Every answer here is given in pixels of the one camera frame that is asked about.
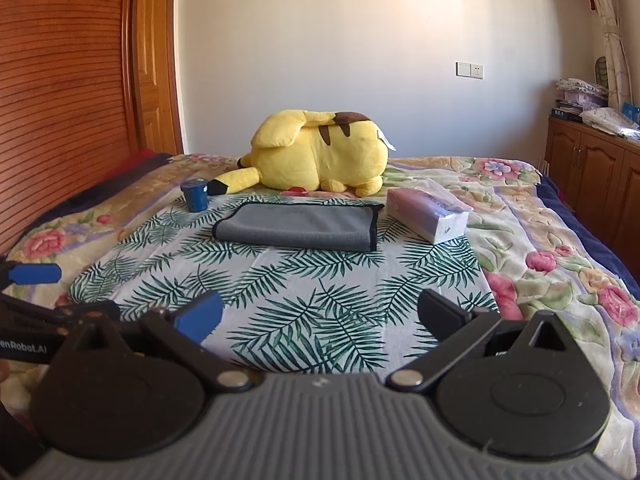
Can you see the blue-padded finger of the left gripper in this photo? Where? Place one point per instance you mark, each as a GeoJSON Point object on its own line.
{"type": "Point", "coordinates": [30, 273]}

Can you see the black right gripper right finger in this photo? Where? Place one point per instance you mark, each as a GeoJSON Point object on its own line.
{"type": "Point", "coordinates": [459, 333]}

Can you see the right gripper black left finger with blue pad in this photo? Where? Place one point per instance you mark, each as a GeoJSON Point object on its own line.
{"type": "Point", "coordinates": [181, 334]}

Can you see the purple and grey towel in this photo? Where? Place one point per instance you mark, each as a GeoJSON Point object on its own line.
{"type": "Point", "coordinates": [336, 227]}

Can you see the palm leaf print cloth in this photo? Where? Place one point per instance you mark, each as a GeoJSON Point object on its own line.
{"type": "Point", "coordinates": [286, 309]}

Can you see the floral bed blanket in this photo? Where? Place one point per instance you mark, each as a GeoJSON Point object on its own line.
{"type": "Point", "coordinates": [531, 250]}

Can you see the pink tissue pack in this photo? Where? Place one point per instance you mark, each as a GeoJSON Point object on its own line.
{"type": "Point", "coordinates": [429, 210]}

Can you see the blue cylindrical container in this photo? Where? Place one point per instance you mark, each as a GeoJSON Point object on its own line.
{"type": "Point", "coordinates": [195, 194]}

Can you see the wooden slatted headboard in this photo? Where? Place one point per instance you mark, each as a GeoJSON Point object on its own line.
{"type": "Point", "coordinates": [67, 116]}

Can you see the yellow Pikachu plush toy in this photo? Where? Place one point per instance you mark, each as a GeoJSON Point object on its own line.
{"type": "Point", "coordinates": [328, 151]}

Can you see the wooden side cabinet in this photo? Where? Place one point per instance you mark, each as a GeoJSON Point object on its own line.
{"type": "Point", "coordinates": [598, 179]}

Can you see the white folded cloth on cabinet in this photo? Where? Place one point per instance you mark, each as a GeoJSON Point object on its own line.
{"type": "Point", "coordinates": [610, 121]}

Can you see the stack of folded linens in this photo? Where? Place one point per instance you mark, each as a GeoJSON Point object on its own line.
{"type": "Point", "coordinates": [575, 96]}

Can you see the wooden door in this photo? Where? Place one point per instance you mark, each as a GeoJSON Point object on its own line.
{"type": "Point", "coordinates": [153, 54]}

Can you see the floral curtain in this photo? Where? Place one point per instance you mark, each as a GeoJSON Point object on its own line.
{"type": "Point", "coordinates": [619, 79]}

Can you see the white wall socket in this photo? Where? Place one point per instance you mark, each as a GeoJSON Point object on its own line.
{"type": "Point", "coordinates": [469, 70]}

